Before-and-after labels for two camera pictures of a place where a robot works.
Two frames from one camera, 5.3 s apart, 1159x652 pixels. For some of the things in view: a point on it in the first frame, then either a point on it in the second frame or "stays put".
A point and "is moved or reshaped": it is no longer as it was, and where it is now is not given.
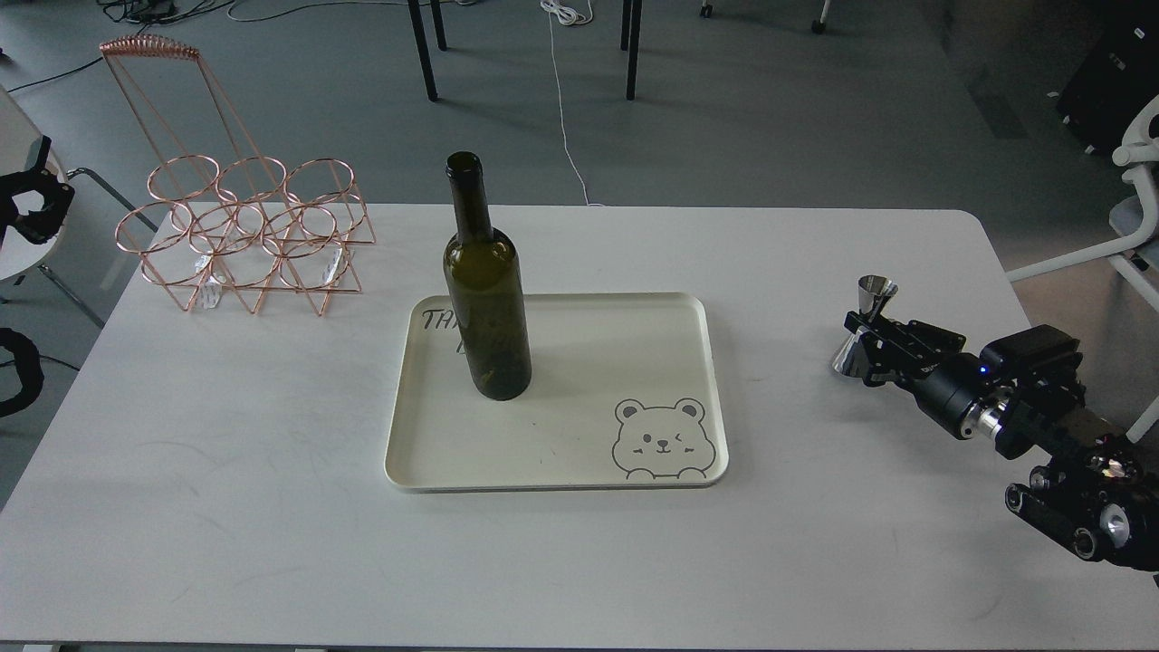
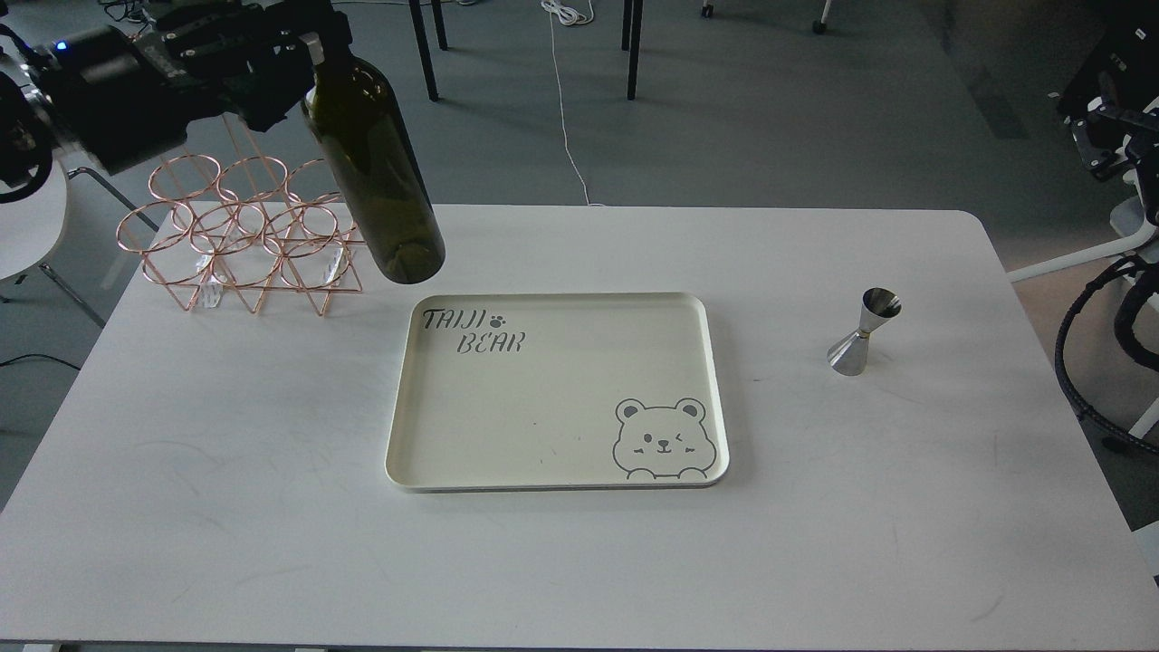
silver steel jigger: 873,292 is moved or reshaped
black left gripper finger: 42,225 → 130,98
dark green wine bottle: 483,276 → 351,109
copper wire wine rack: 220,217 stays put
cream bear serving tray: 624,392 stays put
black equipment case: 1115,83 stays put
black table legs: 419,33 stays put
